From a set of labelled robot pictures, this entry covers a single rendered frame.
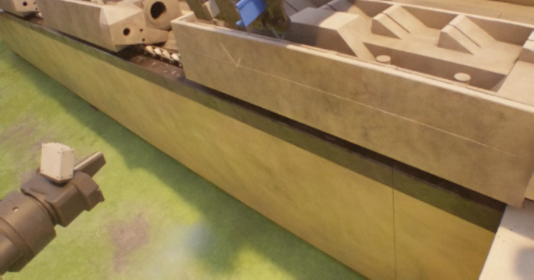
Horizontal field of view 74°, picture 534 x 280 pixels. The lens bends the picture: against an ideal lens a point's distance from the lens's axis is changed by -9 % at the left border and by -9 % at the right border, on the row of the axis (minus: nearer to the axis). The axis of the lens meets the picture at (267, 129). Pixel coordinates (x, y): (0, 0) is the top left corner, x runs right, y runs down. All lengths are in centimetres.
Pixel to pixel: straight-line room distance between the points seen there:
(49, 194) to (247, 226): 132
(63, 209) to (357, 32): 73
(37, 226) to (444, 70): 79
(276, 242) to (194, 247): 39
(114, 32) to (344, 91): 102
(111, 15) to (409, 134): 120
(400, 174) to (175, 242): 129
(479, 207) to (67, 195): 72
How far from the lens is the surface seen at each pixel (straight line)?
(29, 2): 304
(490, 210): 82
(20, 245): 55
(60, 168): 57
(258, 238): 175
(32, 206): 56
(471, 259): 100
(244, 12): 66
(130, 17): 160
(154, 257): 192
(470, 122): 70
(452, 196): 83
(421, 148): 78
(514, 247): 75
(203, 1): 77
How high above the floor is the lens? 143
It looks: 41 degrees down
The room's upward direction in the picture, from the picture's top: 20 degrees counter-clockwise
